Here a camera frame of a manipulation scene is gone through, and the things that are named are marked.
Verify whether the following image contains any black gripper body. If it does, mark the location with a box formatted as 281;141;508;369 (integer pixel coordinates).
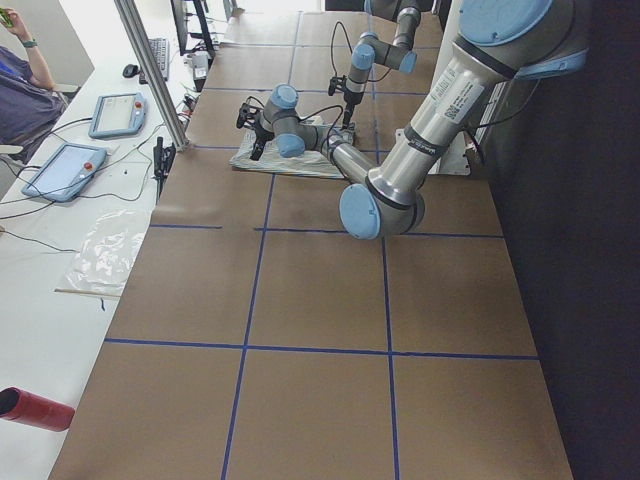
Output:
254;117;275;150
343;90;361;120

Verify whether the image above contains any blue white striped polo shirt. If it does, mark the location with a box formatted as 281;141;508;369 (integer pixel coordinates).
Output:
230;115;370;183

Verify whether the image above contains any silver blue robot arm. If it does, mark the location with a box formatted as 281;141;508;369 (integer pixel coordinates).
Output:
329;0;422;129
237;0;592;239

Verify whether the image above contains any black clamp tool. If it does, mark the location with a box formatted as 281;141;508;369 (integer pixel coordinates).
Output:
153;137;176;202

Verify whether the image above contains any black keyboard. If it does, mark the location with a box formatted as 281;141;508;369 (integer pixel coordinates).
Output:
148;38;171;81

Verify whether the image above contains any upper teach pendant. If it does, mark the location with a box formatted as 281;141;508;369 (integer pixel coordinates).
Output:
88;92;147;139

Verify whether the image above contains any teach pendant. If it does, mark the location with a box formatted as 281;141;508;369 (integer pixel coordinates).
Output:
21;143;107;202
88;92;147;139

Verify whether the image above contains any black computer mouse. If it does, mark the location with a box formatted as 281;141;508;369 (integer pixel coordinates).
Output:
122;64;139;78

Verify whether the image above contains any lower teach pendant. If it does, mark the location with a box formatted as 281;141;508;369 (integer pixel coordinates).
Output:
21;143;107;202

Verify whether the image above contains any brown table cover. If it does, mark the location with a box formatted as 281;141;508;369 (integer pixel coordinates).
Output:
51;7;571;479

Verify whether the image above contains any clear plastic bag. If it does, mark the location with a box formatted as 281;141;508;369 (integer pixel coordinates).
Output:
55;209;151;297

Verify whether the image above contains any seated person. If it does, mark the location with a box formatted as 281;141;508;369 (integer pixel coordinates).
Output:
0;7;66;164

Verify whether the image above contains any red bottle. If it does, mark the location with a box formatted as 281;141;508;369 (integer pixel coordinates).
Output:
1;387;75;432

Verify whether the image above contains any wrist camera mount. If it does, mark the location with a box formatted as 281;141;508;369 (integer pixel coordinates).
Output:
327;75;347;96
236;102;263;130

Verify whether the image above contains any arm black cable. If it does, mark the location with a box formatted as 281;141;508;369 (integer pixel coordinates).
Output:
329;19;396;84
249;97;541;161

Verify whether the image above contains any aluminium frame post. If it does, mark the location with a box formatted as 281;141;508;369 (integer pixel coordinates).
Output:
114;0;189;152

